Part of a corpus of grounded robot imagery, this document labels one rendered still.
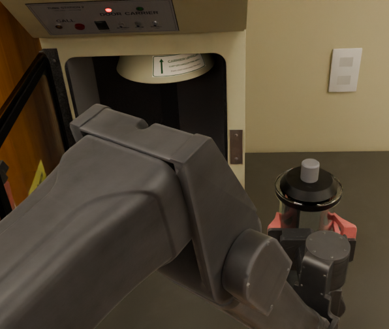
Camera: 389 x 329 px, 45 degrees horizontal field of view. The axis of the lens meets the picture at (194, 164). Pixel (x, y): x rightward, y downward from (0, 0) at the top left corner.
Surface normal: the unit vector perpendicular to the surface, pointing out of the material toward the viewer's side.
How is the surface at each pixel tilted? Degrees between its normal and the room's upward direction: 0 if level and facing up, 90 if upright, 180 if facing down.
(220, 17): 135
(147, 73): 66
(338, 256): 0
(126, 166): 9
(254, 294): 89
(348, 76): 90
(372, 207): 0
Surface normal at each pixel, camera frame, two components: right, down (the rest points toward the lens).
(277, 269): 0.81, 0.28
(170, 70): 0.11, 0.16
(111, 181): -0.15, -0.76
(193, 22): 0.00, 0.98
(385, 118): -0.07, 0.55
